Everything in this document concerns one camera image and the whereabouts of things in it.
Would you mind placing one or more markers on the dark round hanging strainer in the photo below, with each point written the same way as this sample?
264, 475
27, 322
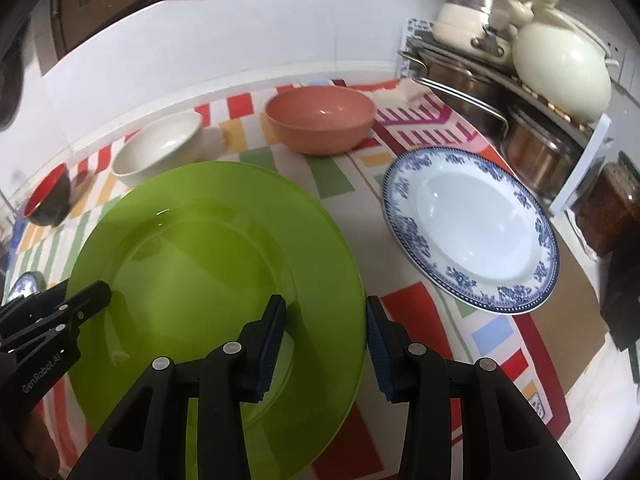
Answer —
12, 90

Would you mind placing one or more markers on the white plate with blue pattern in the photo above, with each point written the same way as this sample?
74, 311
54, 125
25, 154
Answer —
470, 225

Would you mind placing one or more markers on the colourful striped printed cloth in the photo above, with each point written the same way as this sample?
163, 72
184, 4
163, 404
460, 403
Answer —
340, 175

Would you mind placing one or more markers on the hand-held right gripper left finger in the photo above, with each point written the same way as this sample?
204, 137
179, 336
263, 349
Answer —
272, 345

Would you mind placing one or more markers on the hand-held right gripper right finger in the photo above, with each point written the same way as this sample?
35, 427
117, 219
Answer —
380, 350

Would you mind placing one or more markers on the red and black bowl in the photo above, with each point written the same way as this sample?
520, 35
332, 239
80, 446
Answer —
47, 200

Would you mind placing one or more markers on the green plate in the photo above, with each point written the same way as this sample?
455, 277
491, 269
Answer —
200, 260

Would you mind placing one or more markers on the steel pots on rack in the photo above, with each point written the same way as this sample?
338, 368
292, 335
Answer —
585, 160

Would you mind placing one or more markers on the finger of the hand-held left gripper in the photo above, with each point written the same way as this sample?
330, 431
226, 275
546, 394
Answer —
35, 297
85, 302

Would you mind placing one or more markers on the cream pot with steel steamer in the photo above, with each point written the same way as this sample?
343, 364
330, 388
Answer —
455, 20

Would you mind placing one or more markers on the cream bowl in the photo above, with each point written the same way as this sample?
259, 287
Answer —
155, 155

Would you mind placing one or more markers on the white patterned trivet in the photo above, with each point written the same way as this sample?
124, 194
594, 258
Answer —
417, 35

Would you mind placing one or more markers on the small blue patterned dish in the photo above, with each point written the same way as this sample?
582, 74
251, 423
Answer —
25, 285

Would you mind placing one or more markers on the black box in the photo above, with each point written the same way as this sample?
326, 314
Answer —
622, 300

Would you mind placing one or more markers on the pink bowl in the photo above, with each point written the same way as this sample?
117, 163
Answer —
320, 125

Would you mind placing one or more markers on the cream enamel kettle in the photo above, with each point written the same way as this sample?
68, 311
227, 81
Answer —
560, 70

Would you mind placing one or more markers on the brown glass jar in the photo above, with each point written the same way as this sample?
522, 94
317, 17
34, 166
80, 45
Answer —
605, 210

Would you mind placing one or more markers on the copper-toned steel pot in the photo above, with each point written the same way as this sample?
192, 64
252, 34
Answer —
535, 155

